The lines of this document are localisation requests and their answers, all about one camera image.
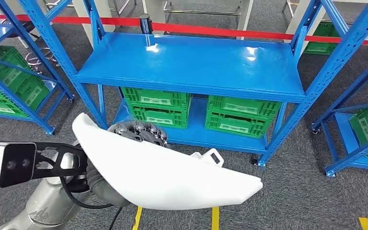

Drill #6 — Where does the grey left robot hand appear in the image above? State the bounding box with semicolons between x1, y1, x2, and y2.
86;120;169;207

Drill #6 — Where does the white plastic body part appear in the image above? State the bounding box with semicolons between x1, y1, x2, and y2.
72;113;264;211

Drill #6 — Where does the white table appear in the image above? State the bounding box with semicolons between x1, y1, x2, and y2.
141;0;254;41
284;0;327;44
72;0;115;48

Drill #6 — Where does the red barrier tape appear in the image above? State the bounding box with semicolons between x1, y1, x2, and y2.
0;13;368;46

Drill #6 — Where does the chrome crossbar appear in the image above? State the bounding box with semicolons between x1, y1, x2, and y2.
163;0;242;16

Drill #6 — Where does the black round stool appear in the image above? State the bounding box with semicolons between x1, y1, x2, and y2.
0;19;58;68

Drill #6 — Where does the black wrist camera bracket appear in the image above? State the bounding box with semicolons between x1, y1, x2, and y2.
33;142;90;185

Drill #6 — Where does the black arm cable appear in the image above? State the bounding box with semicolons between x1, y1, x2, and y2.
58;175;124;230

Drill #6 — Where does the black barrier post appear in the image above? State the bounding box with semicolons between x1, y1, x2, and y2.
138;13;153;35

